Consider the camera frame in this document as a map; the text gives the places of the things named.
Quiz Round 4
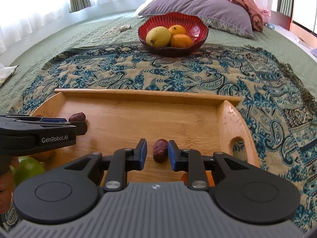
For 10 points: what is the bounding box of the person's left hand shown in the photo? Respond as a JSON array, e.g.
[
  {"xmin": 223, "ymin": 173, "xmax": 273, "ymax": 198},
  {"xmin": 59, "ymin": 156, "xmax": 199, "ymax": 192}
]
[{"xmin": 0, "ymin": 157, "xmax": 19, "ymax": 214}]

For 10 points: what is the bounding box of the brown date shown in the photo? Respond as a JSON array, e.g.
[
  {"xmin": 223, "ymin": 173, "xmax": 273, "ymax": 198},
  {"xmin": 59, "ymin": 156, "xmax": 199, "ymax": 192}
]
[
  {"xmin": 153, "ymin": 139, "xmax": 168, "ymax": 163},
  {"xmin": 68, "ymin": 112, "xmax": 86, "ymax": 122}
]

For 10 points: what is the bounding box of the white cord on bed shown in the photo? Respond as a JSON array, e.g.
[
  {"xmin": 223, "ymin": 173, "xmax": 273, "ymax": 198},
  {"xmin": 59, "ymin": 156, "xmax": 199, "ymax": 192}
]
[{"xmin": 90, "ymin": 24, "xmax": 132, "ymax": 43}]

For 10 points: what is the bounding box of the papers pile on bed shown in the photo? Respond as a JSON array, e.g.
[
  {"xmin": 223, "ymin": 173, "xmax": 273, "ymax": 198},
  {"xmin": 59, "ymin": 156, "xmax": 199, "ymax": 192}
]
[{"xmin": 0, "ymin": 63, "xmax": 19, "ymax": 86}]

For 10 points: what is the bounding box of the yellow mango in bowl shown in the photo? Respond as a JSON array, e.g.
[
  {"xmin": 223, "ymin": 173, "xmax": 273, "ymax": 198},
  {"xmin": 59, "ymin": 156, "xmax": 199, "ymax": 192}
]
[{"xmin": 146, "ymin": 26, "xmax": 171, "ymax": 48}]

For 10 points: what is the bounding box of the red fruit bowl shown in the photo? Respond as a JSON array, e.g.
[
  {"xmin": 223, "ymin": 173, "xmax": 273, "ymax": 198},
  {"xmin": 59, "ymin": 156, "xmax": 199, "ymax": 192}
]
[{"xmin": 138, "ymin": 12, "xmax": 208, "ymax": 57}]

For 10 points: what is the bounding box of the rear orange in bowl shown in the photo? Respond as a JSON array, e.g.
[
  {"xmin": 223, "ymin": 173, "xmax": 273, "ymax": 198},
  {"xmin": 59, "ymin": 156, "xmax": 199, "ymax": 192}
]
[{"xmin": 169, "ymin": 25, "xmax": 186, "ymax": 36}]

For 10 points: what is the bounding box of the large orange fruit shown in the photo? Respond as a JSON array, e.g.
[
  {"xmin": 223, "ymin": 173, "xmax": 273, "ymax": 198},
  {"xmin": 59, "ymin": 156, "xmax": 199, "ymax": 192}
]
[{"xmin": 30, "ymin": 151, "xmax": 55, "ymax": 162}]

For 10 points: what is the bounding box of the left green apple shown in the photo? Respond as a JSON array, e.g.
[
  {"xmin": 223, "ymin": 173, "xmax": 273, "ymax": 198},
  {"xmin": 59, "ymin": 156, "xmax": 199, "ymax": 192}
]
[{"xmin": 10, "ymin": 156, "xmax": 45, "ymax": 186}]

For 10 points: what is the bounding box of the green quilted bedspread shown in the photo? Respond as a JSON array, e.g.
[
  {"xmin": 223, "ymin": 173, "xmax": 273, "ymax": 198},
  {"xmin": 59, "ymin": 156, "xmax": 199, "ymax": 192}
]
[{"xmin": 1, "ymin": 11, "xmax": 316, "ymax": 112}]

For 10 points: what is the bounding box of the purple pillow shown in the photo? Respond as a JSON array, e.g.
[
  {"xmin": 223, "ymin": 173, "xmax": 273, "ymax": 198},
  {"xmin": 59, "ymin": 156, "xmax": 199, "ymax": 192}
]
[{"xmin": 135, "ymin": 0, "xmax": 255, "ymax": 39}]

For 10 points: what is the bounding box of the small mandarin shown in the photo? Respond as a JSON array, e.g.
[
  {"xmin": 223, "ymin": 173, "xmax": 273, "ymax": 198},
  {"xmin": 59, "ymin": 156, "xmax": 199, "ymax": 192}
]
[{"xmin": 180, "ymin": 171, "xmax": 215, "ymax": 187}]

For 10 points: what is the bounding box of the front orange in bowl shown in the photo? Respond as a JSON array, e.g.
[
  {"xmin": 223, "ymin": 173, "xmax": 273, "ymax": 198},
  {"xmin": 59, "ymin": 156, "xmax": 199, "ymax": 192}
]
[{"xmin": 170, "ymin": 34, "xmax": 193, "ymax": 48}]

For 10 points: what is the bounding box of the wooden serving tray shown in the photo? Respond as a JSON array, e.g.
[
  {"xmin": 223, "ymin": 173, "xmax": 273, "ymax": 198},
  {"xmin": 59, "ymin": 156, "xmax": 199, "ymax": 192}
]
[{"xmin": 32, "ymin": 89, "xmax": 260, "ymax": 183}]

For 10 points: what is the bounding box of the orange in bowl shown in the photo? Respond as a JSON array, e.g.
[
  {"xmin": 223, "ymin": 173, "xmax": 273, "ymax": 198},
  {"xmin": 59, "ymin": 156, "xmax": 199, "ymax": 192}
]
[
  {"xmin": 169, "ymin": 25, "xmax": 186, "ymax": 36},
  {"xmin": 170, "ymin": 34, "xmax": 193, "ymax": 48}
]

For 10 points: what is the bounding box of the paisley patterned cloth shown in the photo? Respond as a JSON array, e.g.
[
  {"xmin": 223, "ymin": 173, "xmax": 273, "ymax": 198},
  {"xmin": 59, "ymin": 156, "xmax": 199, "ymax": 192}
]
[{"xmin": 1, "ymin": 42, "xmax": 316, "ymax": 232}]

